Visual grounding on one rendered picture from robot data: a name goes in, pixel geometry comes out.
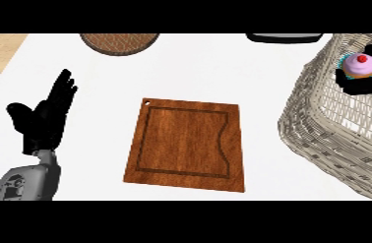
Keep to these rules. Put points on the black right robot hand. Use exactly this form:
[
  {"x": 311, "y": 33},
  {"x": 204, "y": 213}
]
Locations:
[{"x": 356, "y": 83}]

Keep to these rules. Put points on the brown wooden cutting board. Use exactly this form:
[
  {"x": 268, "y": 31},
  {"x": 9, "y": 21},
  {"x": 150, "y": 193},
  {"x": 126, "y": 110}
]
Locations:
[{"x": 187, "y": 143}]

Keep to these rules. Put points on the pink frosted cupcake with cherry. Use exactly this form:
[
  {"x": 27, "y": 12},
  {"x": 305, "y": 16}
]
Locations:
[{"x": 358, "y": 66}]

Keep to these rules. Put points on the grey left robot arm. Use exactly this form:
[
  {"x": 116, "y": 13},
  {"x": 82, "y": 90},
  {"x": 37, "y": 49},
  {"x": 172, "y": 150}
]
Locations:
[{"x": 30, "y": 181}]

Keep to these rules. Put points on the pale wicker basket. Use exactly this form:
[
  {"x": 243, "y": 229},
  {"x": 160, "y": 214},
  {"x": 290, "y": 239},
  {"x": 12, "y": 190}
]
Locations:
[{"x": 327, "y": 129}]

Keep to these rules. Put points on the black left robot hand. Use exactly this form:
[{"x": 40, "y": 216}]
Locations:
[{"x": 43, "y": 122}]

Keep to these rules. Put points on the brown woven round mat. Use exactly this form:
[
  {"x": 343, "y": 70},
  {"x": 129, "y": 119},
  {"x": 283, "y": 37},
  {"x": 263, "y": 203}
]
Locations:
[{"x": 119, "y": 43}]

